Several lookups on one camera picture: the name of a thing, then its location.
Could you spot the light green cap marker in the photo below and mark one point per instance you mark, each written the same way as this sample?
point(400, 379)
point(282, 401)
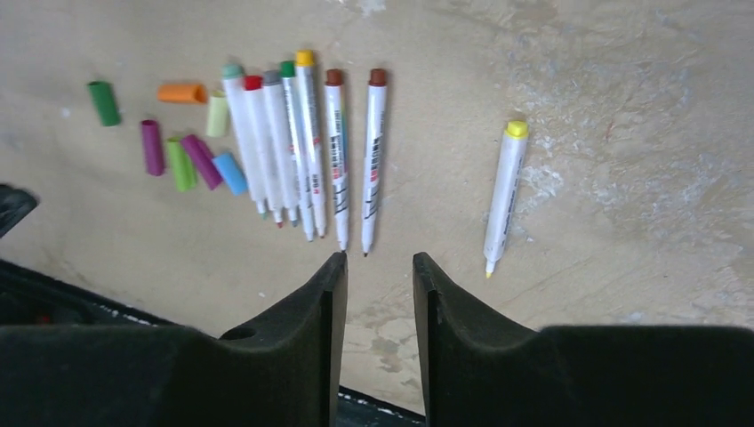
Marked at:
point(305, 74)

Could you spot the magenta cap marker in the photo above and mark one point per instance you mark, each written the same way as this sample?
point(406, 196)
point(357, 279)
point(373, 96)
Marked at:
point(287, 73)

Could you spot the orange cap marker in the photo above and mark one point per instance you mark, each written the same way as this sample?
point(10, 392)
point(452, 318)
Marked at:
point(278, 122)

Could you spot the pale yellow cap marker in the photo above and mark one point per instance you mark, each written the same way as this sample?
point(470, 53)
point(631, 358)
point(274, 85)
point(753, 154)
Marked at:
point(233, 78)

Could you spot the magenta pen cap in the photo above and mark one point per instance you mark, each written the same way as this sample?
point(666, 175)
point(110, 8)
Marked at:
point(202, 158)

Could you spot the blue pen cap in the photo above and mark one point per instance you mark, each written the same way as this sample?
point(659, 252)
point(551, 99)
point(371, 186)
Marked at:
point(231, 173)

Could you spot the light green pen cap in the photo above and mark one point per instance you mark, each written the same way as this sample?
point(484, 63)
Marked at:
point(183, 170)

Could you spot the purple pen cap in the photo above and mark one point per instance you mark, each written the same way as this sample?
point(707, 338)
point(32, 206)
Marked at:
point(152, 146)

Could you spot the pale yellow pen cap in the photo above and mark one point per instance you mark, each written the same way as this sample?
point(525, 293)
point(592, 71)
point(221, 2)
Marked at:
point(217, 115)

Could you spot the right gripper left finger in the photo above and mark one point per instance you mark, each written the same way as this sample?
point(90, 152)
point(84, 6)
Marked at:
point(280, 368)

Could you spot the dark green cap marker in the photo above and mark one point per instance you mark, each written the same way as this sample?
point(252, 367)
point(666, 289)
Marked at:
point(374, 135)

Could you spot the blue cap marker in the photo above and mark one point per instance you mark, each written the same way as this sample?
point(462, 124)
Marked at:
point(263, 146)

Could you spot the orange pen cap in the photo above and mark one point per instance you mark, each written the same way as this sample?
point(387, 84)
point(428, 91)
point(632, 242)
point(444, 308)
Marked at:
point(188, 93)

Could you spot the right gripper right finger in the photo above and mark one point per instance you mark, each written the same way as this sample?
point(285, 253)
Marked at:
point(479, 368)

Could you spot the dark green pen cap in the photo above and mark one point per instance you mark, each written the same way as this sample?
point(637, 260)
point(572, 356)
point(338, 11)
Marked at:
point(104, 101)

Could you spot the purple cap marker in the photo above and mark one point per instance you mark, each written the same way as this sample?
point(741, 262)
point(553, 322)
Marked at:
point(338, 146)

